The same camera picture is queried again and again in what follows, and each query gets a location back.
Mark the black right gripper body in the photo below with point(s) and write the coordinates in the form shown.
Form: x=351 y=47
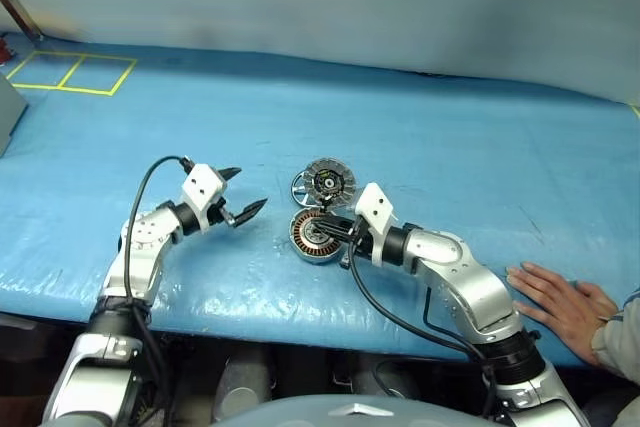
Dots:
x=360 y=244

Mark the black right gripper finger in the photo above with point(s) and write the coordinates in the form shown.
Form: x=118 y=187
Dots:
x=335 y=223
x=336 y=236

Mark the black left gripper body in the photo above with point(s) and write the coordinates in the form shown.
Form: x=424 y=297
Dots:
x=220 y=214

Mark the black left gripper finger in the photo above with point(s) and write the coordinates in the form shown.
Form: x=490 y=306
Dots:
x=250 y=212
x=230 y=174

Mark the motor stator with copper windings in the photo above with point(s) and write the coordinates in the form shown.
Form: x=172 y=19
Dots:
x=305 y=247

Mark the grey motor rotor disc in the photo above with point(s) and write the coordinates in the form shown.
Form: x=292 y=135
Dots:
x=330 y=182

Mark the person's grey sleeved forearm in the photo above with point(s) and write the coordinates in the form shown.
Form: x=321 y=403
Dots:
x=622 y=342

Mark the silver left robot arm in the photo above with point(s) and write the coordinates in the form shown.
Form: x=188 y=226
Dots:
x=140 y=242

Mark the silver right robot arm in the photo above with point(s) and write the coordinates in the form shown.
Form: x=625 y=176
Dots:
x=450 y=257

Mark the silver spoked motor rotor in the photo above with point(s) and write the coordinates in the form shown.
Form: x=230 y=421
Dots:
x=297 y=192

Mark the person's bare hand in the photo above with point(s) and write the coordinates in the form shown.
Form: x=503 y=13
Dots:
x=565 y=312

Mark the blue plastic table cover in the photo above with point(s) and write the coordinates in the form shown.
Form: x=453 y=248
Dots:
x=300 y=107

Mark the grey robot torso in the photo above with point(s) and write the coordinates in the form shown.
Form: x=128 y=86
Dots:
x=300 y=414

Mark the grey box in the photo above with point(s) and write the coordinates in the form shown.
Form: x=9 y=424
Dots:
x=7 y=112

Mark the small red object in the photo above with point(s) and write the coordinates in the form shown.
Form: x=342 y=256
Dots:
x=5 y=49

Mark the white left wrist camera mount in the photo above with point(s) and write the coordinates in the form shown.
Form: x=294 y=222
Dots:
x=200 y=187

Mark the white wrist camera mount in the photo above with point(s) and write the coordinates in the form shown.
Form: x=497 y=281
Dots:
x=374 y=207
x=200 y=187

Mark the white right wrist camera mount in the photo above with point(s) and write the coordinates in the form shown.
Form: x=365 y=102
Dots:
x=374 y=207

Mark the slanted metal frame post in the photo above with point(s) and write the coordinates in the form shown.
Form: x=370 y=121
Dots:
x=20 y=12

